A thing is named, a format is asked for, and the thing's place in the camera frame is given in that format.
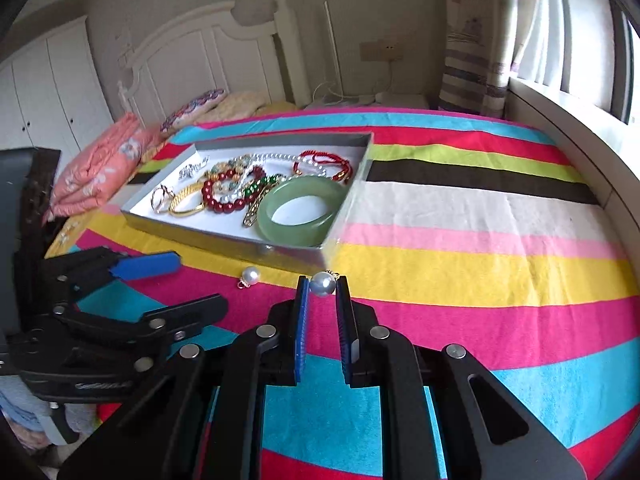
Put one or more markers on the white bedside table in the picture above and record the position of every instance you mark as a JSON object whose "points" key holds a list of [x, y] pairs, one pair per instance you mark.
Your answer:
{"points": [[381, 99]]}

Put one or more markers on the striped window curtain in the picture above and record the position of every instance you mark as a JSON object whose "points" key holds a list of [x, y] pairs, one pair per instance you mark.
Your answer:
{"points": [[580, 47]]}

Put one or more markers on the pearl earring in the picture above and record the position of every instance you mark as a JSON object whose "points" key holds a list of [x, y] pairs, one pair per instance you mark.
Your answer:
{"points": [[249, 277], [324, 283]]}

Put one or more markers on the silver rhinestone brooch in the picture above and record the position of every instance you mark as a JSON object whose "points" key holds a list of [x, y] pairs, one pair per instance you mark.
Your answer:
{"points": [[188, 171]]}

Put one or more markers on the striped colourful bed blanket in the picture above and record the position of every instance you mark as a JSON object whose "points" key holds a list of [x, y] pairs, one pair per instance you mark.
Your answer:
{"points": [[468, 231]]}

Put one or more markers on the white wardrobe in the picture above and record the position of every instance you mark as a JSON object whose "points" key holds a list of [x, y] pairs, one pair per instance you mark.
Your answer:
{"points": [[51, 96]]}

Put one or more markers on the pink folded quilt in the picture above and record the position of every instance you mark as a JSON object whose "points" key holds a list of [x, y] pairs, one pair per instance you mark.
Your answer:
{"points": [[92, 178]]}

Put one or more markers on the gold rhinestone bangle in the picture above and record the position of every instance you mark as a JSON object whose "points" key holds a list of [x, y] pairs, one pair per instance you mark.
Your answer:
{"points": [[187, 202]]}

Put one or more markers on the patterned pillow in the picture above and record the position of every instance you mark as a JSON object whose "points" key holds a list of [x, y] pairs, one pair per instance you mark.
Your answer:
{"points": [[192, 110]]}

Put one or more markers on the grey shallow cardboard box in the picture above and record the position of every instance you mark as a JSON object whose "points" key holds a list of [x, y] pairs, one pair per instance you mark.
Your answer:
{"points": [[236, 170]]}

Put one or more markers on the wall power socket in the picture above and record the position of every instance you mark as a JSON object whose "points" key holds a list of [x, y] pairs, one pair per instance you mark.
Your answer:
{"points": [[381, 51]]}

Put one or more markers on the white upright lamp pole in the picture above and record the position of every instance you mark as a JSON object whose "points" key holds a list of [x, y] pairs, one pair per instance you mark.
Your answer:
{"points": [[337, 90]]}

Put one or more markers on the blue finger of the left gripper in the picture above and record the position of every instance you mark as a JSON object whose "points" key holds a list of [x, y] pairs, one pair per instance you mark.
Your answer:
{"points": [[76, 275]]}

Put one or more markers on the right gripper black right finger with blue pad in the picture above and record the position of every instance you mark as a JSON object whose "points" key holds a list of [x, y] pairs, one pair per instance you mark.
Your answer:
{"points": [[443, 414]]}

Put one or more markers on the white wooden headboard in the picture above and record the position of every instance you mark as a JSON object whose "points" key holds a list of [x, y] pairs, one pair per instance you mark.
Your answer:
{"points": [[207, 49]]}

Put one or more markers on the green jade bangle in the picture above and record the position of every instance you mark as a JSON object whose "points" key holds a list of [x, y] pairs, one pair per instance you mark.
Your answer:
{"points": [[300, 211]]}

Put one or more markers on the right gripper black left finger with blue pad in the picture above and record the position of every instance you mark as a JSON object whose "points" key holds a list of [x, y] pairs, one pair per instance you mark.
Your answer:
{"points": [[200, 415]]}

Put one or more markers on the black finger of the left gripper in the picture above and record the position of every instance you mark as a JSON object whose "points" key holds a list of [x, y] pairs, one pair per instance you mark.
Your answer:
{"points": [[157, 328]]}

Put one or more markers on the gold bar hair clip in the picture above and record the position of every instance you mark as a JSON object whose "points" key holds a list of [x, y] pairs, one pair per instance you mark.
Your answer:
{"points": [[250, 217]]}

